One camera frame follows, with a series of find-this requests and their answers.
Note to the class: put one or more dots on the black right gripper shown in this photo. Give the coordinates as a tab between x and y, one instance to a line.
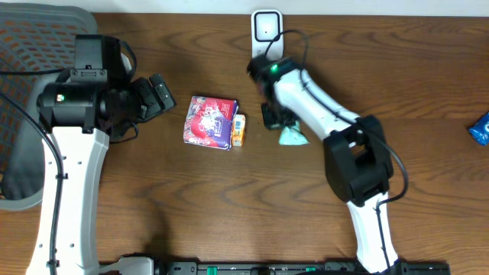
271	122

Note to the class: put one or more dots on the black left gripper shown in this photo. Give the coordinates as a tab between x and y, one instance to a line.
151	97

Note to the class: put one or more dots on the teal snack packet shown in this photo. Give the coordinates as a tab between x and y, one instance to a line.
292	136

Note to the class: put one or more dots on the small orange box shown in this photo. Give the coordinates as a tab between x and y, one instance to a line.
238	130

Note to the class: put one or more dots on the red purple snack packet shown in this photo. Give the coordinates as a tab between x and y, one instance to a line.
209	122

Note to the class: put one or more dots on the blue cookie packet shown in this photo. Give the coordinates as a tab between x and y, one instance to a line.
479	131

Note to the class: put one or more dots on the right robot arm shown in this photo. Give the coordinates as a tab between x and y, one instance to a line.
358	163

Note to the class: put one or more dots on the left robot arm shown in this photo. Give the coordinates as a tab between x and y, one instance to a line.
81	113

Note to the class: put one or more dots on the grey plastic mesh basket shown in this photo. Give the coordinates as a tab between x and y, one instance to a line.
36	40

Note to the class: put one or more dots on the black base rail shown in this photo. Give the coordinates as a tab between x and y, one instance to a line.
267	268

